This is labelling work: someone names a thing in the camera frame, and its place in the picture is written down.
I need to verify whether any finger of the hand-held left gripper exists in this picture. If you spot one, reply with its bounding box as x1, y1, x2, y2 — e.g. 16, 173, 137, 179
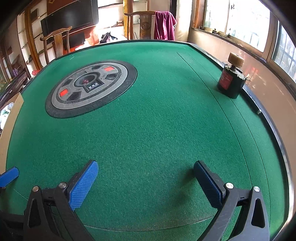
0, 168, 19, 188

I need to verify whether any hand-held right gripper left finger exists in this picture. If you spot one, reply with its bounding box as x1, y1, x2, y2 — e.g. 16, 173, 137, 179
23, 160, 99, 241

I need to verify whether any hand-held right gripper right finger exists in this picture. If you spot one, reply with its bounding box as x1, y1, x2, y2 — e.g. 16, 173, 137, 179
194, 160, 270, 241

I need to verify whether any cardboard box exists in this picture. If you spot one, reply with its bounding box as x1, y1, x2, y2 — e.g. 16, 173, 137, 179
0, 93, 24, 173

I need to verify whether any round grey table control panel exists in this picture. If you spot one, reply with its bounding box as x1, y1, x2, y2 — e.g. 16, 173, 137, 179
45, 60, 137, 119

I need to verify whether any dark red small bottle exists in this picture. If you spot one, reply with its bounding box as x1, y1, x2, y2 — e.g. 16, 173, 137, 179
217, 52, 251, 99

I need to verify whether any dark clothes pile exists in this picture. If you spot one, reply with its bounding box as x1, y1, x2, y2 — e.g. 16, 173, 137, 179
100, 32, 118, 44

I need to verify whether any maroon cloth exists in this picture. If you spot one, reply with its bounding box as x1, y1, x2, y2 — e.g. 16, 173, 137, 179
154, 11, 177, 41

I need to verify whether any black flat television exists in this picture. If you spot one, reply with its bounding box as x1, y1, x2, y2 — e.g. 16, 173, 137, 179
40, 0, 99, 35

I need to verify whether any window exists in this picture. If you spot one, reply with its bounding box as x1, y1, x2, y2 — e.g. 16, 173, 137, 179
192, 0, 296, 81

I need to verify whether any wooden chair with carved back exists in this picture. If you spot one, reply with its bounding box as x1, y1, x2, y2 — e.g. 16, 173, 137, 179
124, 11, 176, 40

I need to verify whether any wooden wall shelf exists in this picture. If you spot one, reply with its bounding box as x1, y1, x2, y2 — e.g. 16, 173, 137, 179
17, 0, 47, 70

